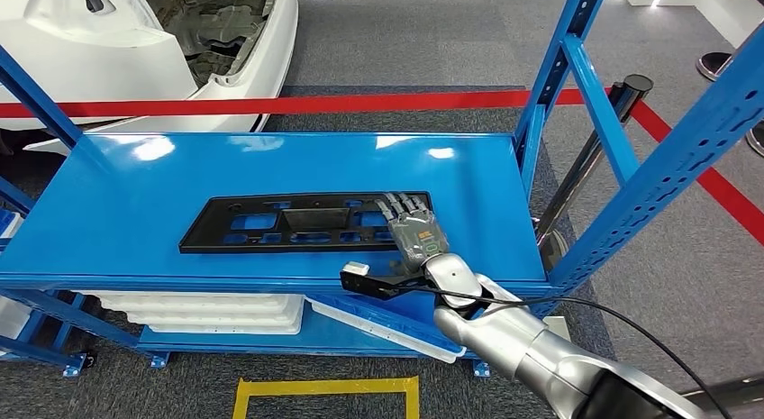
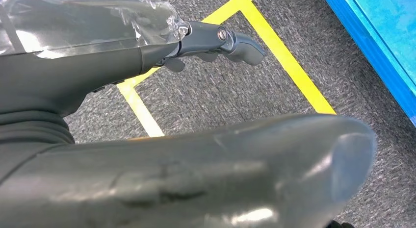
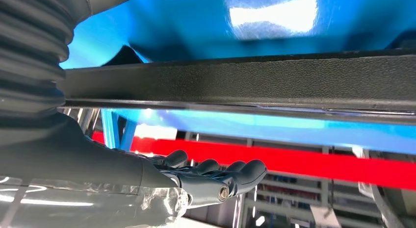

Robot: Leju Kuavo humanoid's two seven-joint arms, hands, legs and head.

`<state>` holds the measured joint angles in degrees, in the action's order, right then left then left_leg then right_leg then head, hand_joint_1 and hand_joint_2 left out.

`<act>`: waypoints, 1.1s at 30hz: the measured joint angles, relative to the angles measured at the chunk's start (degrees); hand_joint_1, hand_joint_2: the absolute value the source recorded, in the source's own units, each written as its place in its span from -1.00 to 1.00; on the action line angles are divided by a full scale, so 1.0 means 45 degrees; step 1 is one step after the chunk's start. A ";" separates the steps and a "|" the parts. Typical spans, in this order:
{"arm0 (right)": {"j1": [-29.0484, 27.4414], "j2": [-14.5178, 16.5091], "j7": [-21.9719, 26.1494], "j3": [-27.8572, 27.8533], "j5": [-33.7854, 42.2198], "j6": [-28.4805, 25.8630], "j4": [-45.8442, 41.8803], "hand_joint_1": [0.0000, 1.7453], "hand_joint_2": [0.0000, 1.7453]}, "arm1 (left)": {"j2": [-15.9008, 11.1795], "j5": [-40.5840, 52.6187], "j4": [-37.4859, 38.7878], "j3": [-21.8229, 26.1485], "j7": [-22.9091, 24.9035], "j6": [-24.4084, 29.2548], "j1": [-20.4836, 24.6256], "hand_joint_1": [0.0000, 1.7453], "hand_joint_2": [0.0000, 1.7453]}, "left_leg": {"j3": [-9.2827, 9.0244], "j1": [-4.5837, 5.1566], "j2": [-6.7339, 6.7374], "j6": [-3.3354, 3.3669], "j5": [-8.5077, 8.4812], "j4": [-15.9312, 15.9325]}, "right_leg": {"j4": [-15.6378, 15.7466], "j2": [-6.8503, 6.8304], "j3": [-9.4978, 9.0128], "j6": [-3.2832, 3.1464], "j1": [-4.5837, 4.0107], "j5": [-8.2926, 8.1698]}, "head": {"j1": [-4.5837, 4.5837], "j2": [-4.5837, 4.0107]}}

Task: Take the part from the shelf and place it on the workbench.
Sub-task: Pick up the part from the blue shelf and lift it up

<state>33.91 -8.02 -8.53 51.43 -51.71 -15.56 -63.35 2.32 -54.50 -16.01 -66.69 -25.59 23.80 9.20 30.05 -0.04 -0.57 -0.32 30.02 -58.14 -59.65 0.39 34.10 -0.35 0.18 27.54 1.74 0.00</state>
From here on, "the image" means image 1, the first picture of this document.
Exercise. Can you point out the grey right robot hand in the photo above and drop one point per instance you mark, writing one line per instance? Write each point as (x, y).
(418, 237)

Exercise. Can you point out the black plastic panel with cutouts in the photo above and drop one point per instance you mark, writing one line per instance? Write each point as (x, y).
(203, 237)

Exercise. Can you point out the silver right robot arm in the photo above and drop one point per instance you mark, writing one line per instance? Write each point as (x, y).
(513, 344)

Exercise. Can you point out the blue plastic crate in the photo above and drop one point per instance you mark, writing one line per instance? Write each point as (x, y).
(388, 321)

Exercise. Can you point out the silver floor socket plate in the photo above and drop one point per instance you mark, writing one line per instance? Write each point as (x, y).
(558, 327)

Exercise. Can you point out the yellow tape square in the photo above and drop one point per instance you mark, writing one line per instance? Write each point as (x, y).
(322, 385)

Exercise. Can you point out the chrome barrier stanchion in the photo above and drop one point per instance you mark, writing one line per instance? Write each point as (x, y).
(757, 139)
(588, 156)
(713, 67)
(734, 387)

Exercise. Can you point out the white car body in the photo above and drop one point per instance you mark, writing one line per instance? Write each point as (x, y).
(89, 64)

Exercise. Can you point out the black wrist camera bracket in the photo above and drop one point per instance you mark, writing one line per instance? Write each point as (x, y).
(370, 287)

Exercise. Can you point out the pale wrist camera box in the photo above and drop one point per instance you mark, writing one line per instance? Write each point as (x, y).
(356, 268)

